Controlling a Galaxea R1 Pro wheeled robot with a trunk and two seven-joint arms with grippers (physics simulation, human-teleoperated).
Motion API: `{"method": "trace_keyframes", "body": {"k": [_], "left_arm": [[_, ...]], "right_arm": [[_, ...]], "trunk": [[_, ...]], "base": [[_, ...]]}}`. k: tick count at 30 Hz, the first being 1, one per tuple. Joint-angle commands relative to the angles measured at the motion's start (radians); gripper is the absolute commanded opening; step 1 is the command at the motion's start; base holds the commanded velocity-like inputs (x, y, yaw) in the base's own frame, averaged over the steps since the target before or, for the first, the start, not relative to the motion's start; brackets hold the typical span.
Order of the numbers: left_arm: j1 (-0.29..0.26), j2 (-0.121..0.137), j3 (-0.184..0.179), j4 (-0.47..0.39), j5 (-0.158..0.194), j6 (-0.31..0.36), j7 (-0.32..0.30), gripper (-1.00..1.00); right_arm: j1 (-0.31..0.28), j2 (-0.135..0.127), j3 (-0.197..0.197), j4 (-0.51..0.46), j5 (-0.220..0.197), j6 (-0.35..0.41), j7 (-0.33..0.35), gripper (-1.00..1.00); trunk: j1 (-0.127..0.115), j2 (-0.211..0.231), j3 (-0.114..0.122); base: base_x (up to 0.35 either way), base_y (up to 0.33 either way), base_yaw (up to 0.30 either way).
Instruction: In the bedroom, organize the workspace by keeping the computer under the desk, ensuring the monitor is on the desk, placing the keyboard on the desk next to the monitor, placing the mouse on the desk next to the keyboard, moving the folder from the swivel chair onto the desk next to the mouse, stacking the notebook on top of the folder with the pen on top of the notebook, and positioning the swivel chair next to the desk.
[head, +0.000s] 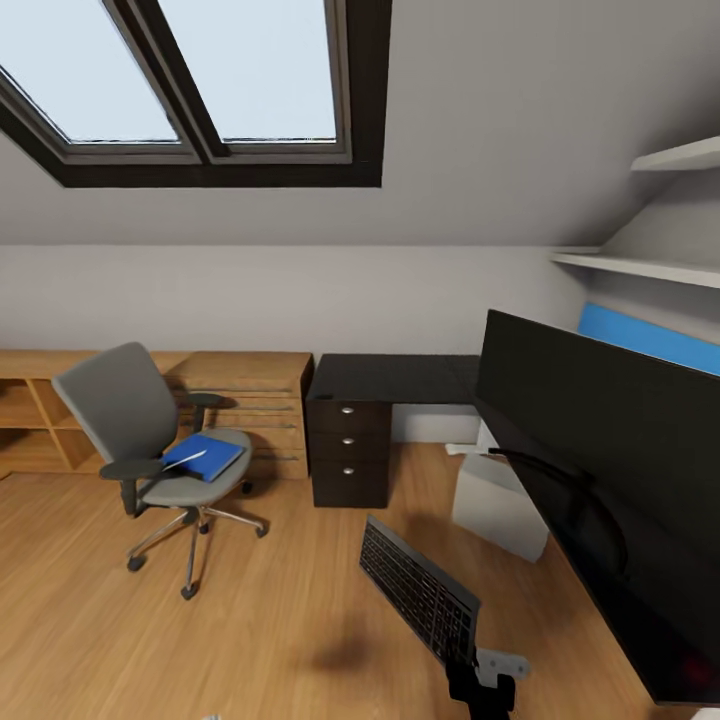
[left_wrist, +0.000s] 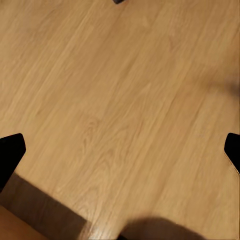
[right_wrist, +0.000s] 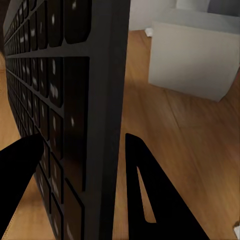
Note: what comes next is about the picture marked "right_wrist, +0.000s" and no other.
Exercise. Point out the desk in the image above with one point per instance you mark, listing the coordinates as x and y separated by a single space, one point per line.
197 6

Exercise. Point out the keyboard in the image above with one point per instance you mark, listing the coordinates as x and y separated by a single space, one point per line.
65 67

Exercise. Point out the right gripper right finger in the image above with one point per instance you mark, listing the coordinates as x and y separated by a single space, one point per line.
174 220

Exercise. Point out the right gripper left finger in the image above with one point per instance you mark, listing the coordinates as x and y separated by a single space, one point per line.
18 163

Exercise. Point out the desktop computer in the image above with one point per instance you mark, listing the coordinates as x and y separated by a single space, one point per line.
194 52

